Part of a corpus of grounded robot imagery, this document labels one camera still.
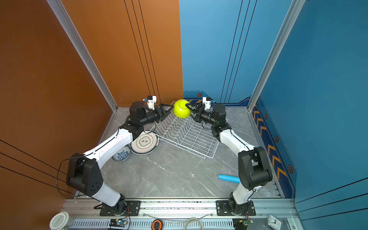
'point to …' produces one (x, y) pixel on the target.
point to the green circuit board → (117, 223)
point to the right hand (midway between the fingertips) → (185, 109)
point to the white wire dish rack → (191, 135)
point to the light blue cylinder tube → (231, 178)
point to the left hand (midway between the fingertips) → (173, 107)
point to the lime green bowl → (180, 109)
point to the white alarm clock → (273, 222)
